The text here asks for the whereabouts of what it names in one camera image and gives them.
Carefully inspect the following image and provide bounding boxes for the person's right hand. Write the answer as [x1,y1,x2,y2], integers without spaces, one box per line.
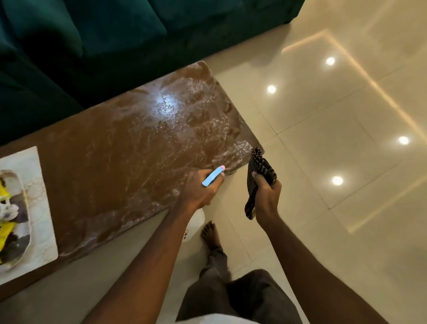
[252,172,283,231]

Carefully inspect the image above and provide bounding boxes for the person's left hand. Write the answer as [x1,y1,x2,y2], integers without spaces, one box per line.
[180,168,226,214]

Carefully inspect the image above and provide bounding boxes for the white spray bottle blue nozzle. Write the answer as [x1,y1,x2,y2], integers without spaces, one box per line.
[181,165,227,243]

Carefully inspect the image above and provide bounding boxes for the dark striped cleaning cloth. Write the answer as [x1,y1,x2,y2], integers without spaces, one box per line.
[244,147,278,221]

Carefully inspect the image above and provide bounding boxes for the person's right forearm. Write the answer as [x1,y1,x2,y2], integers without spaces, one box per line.
[256,214,390,324]

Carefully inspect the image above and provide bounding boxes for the person's left forearm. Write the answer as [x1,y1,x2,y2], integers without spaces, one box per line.
[81,202,202,324]

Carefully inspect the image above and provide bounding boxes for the person's bare foot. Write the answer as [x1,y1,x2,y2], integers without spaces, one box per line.
[200,221,223,251]

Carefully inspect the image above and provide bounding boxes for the dark grey trousers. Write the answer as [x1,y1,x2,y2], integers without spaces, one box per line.
[175,248,303,324]

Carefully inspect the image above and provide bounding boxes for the white shirt hem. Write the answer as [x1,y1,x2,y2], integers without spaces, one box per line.
[176,313,262,324]

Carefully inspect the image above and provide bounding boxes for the white table mat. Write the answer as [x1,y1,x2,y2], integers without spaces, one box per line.
[0,146,59,286]

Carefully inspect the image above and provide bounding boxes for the dark green sofa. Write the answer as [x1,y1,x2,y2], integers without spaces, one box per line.
[0,0,306,146]

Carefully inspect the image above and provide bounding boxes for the decorative tray with yellow flowers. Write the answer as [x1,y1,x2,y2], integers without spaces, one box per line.
[0,169,32,268]

